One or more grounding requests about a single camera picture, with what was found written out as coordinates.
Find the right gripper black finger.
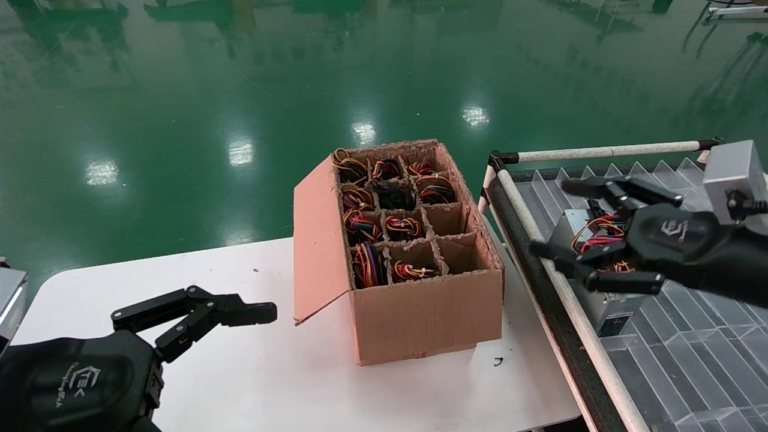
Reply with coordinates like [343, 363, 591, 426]
[530, 239, 665, 296]
[561, 176, 685, 217]

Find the clear acrylic divider tray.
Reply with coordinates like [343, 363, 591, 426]
[513, 157, 768, 432]

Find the brown cardboard divider box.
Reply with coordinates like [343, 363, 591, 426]
[292, 139, 506, 367]

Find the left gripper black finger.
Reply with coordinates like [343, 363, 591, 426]
[111, 286, 278, 365]

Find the power supply with black cables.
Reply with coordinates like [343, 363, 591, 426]
[371, 180, 418, 211]

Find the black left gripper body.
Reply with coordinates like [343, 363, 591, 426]
[0, 330, 164, 432]

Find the white metal stand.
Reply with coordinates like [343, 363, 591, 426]
[705, 3, 768, 20]

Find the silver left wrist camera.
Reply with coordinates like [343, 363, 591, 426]
[0, 267, 29, 355]

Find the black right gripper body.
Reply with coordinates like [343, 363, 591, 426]
[624, 203, 768, 307]

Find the power supply with purple cables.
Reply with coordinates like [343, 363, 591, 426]
[351, 241, 388, 289]

